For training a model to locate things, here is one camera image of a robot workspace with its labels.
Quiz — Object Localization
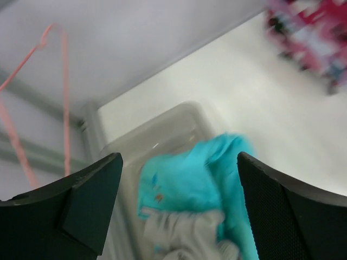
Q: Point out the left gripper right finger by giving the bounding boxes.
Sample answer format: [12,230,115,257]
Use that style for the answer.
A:
[237,152,346,259]

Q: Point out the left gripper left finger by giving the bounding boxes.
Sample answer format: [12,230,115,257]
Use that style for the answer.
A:
[1,153,123,260]

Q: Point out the teal trousers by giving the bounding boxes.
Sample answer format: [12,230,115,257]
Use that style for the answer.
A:
[137,133,259,259]

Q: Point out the grey trousers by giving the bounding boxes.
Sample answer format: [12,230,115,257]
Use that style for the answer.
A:
[144,210,242,260]

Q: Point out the pink hanger of teal trousers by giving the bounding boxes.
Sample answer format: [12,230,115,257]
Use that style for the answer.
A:
[1,23,70,189]

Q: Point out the pink patterned trousers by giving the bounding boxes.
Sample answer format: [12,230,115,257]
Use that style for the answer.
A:
[265,1,346,95]

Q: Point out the clear plastic bin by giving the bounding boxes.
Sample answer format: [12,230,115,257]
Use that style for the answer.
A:
[99,102,214,259]

